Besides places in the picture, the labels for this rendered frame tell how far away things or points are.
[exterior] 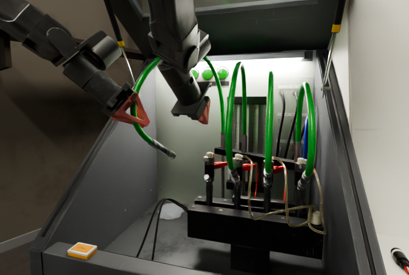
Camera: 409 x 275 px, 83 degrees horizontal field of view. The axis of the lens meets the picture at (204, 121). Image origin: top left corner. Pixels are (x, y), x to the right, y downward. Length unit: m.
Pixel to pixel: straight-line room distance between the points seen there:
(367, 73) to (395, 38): 0.11
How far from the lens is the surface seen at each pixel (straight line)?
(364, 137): 0.68
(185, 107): 0.53
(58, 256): 0.65
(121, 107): 0.53
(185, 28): 0.37
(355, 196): 0.57
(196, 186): 1.02
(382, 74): 0.72
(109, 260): 0.59
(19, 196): 2.66
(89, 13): 2.87
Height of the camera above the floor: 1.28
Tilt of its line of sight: 6 degrees down
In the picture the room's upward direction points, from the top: straight up
